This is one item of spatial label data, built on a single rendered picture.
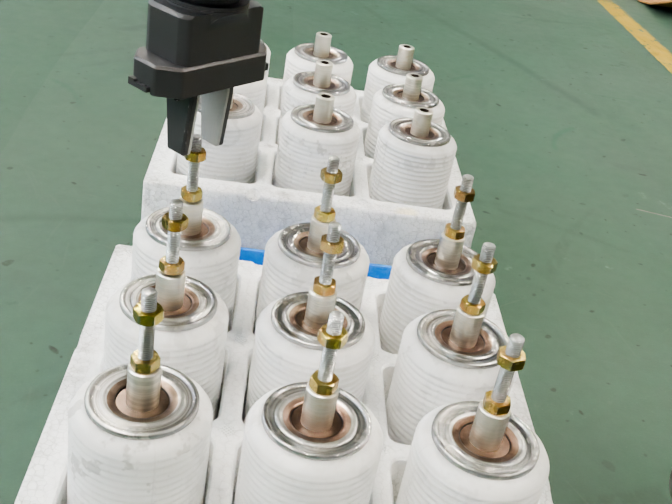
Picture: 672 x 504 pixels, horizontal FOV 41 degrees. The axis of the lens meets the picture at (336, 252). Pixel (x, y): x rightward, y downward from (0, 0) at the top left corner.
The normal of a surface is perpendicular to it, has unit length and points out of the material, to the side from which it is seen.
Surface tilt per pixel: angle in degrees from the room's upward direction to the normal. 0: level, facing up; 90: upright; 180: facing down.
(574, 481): 0
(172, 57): 90
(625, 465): 0
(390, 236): 90
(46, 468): 0
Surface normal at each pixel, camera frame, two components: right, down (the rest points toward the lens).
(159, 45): -0.65, 0.30
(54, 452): 0.15, -0.85
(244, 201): 0.02, 0.51
